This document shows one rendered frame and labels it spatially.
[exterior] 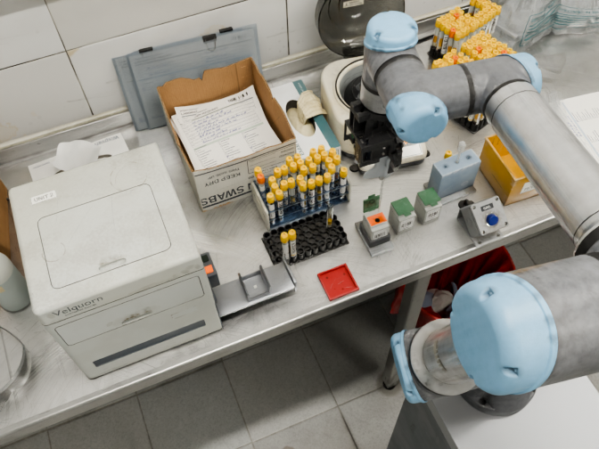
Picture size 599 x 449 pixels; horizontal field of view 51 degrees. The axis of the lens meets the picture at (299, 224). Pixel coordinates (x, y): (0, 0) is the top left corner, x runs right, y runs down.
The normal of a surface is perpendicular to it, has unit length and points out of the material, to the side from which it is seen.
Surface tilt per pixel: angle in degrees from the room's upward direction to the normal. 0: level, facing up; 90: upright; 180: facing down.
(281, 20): 90
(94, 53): 90
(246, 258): 0
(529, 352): 40
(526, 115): 27
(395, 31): 0
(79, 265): 0
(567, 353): 49
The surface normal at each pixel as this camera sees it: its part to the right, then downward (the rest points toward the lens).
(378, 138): -0.02, -0.55
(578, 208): -0.80, -0.26
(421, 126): 0.22, 0.81
